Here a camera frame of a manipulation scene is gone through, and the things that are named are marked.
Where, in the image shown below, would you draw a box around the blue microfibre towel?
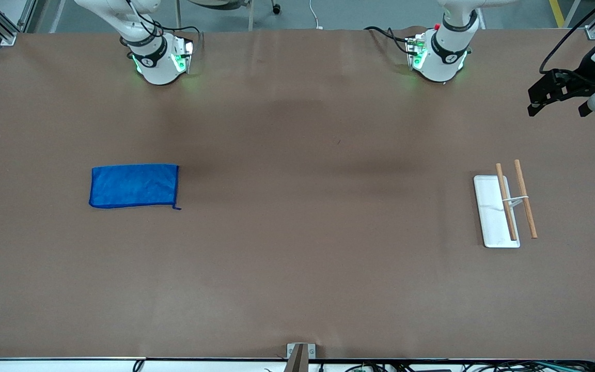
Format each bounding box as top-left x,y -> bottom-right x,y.
89,164 -> 182,211

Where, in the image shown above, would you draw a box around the white rack base tray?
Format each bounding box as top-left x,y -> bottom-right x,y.
473,175 -> 521,249

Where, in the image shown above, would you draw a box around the chair base with legs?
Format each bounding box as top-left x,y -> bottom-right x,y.
176,0 -> 255,32

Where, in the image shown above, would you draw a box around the brown table cover sheet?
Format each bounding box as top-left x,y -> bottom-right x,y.
0,27 -> 595,361

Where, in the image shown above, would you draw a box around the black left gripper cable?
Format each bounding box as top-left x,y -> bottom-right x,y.
538,0 -> 595,75

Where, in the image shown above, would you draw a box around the black left base cable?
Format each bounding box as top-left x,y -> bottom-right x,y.
364,26 -> 417,55

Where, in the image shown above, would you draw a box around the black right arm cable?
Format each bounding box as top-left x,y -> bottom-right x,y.
119,0 -> 202,50

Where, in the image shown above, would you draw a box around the white floor cable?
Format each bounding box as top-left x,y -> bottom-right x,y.
308,0 -> 325,30

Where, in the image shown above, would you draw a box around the tangled cables bundle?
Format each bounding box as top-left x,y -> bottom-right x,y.
264,360 -> 595,372

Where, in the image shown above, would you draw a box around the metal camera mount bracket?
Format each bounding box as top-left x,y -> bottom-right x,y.
286,343 -> 317,372

